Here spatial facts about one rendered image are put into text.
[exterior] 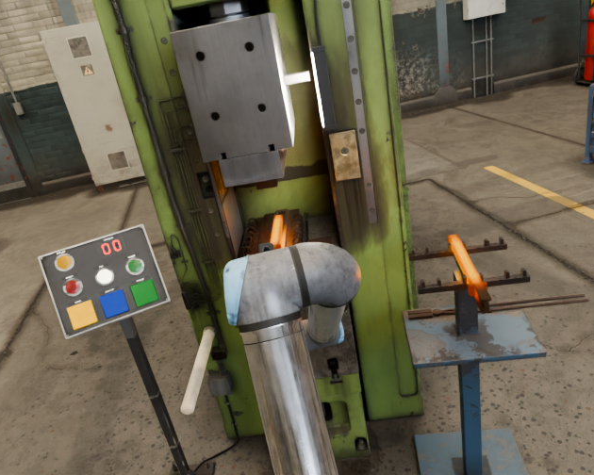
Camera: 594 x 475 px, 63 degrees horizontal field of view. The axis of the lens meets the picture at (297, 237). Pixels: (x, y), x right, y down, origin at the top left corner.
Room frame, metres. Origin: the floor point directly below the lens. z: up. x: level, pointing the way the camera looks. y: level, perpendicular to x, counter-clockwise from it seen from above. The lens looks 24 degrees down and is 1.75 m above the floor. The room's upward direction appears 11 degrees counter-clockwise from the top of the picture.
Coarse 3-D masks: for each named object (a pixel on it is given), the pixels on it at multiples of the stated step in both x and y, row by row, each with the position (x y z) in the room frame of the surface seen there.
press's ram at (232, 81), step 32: (192, 32) 1.57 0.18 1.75; (224, 32) 1.56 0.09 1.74; (256, 32) 1.55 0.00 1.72; (192, 64) 1.57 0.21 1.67; (224, 64) 1.57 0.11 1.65; (256, 64) 1.56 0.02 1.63; (192, 96) 1.58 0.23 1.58; (224, 96) 1.57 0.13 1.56; (256, 96) 1.56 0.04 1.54; (288, 96) 1.77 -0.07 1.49; (224, 128) 1.57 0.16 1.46; (256, 128) 1.56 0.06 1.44; (288, 128) 1.55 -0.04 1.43
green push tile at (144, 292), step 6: (144, 282) 1.46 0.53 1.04; (150, 282) 1.46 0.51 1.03; (132, 288) 1.44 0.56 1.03; (138, 288) 1.44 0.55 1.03; (144, 288) 1.45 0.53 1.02; (150, 288) 1.45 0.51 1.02; (138, 294) 1.43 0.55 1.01; (144, 294) 1.44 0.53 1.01; (150, 294) 1.44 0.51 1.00; (156, 294) 1.44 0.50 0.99; (138, 300) 1.42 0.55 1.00; (144, 300) 1.43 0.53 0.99; (150, 300) 1.43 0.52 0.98; (156, 300) 1.43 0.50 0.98; (138, 306) 1.41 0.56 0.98
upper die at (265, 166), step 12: (240, 156) 1.57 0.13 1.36; (252, 156) 1.56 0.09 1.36; (264, 156) 1.56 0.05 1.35; (276, 156) 1.56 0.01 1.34; (228, 168) 1.57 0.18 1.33; (240, 168) 1.57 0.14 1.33; (252, 168) 1.56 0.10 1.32; (264, 168) 1.56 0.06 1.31; (276, 168) 1.56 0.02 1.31; (228, 180) 1.57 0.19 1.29; (240, 180) 1.57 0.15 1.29; (252, 180) 1.57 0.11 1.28; (264, 180) 1.56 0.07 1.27
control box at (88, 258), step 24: (96, 240) 1.52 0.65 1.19; (120, 240) 1.53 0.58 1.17; (144, 240) 1.54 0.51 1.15; (48, 264) 1.45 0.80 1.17; (72, 264) 1.46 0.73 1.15; (96, 264) 1.48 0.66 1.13; (120, 264) 1.49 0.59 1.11; (144, 264) 1.50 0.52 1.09; (48, 288) 1.41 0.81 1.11; (96, 288) 1.43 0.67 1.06; (120, 288) 1.44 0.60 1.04; (96, 312) 1.39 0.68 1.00; (72, 336) 1.34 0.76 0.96
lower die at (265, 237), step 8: (264, 216) 1.97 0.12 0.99; (272, 216) 1.95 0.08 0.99; (288, 216) 1.91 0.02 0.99; (296, 216) 1.89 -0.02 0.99; (256, 224) 1.91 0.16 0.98; (264, 224) 1.87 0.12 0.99; (288, 224) 1.82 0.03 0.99; (296, 224) 1.80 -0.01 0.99; (256, 232) 1.83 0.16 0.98; (264, 232) 1.79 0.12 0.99; (288, 232) 1.74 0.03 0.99; (256, 240) 1.75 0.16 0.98; (264, 240) 1.71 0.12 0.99; (288, 240) 1.67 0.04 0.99; (296, 240) 1.65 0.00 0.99; (256, 248) 1.68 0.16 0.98
